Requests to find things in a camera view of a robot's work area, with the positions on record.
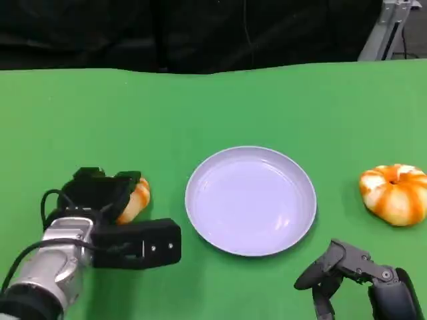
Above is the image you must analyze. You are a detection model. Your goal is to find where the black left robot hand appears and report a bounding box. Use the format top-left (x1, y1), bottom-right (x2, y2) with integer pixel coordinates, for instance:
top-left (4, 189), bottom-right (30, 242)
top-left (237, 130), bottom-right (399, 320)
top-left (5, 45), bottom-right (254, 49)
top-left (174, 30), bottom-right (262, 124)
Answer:
top-left (56, 166), bottom-right (143, 224)

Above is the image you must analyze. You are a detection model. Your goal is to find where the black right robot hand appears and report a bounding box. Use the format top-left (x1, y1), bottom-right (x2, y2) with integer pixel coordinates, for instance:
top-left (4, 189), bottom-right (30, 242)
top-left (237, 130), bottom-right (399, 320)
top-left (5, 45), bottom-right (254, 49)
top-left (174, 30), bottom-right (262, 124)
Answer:
top-left (293, 238), bottom-right (420, 320)

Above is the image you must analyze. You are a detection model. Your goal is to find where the small orange white bread roll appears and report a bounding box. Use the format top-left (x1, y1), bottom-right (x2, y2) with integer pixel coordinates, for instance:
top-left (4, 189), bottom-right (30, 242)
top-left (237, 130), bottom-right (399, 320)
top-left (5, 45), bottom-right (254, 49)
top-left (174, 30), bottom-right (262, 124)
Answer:
top-left (115, 177), bottom-right (151, 225)

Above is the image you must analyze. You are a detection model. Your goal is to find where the large orange white bread roll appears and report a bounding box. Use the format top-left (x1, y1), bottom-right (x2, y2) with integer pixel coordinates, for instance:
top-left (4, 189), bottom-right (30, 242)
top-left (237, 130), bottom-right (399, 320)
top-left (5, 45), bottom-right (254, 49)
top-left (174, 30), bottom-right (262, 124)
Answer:
top-left (359, 163), bottom-right (427, 227)

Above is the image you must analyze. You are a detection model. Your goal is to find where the green table cloth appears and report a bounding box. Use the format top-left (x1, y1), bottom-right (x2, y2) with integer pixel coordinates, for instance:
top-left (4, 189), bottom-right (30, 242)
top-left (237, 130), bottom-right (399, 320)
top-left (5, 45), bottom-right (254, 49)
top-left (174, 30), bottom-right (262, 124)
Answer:
top-left (0, 58), bottom-right (427, 320)

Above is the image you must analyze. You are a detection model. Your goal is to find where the lilac plate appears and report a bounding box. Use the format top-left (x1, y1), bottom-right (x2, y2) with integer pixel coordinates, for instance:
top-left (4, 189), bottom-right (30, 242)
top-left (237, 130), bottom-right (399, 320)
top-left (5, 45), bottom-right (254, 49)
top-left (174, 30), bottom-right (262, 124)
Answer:
top-left (185, 145), bottom-right (318, 257)

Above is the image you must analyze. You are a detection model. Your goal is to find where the black backdrop cloth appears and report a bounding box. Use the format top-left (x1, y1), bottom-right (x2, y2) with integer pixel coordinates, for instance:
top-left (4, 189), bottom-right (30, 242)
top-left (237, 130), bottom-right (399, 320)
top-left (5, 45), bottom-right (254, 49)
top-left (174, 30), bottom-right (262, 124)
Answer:
top-left (0, 0), bottom-right (384, 75)

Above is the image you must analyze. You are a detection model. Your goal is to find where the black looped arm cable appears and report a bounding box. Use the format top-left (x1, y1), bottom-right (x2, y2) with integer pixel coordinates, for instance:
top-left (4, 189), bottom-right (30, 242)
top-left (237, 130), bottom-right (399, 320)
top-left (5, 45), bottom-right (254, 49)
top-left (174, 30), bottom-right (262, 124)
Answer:
top-left (39, 189), bottom-right (69, 231)

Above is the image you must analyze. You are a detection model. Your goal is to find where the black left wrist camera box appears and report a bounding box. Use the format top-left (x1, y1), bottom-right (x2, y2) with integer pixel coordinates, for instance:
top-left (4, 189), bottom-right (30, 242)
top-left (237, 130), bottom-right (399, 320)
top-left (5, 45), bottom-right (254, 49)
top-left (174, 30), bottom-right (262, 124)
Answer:
top-left (90, 218), bottom-right (183, 269)

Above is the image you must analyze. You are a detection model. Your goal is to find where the black long arm cable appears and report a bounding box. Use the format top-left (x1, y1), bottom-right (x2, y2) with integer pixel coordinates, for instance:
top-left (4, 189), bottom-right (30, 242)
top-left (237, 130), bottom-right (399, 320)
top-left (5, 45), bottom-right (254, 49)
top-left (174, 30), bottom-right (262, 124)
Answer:
top-left (0, 238), bottom-right (96, 294)

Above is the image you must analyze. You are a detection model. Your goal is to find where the grey metal frame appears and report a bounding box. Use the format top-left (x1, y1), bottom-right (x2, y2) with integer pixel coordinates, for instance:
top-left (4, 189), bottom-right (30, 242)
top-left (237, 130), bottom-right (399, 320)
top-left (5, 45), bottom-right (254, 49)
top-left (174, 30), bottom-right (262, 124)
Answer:
top-left (358, 0), bottom-right (414, 62)

